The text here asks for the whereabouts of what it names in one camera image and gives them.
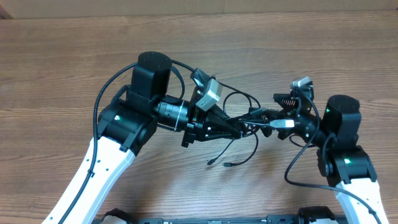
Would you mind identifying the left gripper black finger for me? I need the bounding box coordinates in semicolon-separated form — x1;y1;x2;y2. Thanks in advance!
211;107;240;133
205;127;241;141

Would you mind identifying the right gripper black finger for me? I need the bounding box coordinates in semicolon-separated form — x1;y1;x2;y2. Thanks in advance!
273;93;299;114
260;108;285;138

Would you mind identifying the black USB cable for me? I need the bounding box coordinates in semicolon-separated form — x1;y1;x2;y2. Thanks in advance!
222;91;295;168

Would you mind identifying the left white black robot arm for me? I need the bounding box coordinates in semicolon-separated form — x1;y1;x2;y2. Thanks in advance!
45;52;242;223

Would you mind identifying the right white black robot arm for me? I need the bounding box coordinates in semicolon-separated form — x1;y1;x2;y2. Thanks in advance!
268;88;388;223

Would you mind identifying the cardboard backdrop panel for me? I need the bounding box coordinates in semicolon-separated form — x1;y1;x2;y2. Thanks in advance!
1;0;397;19

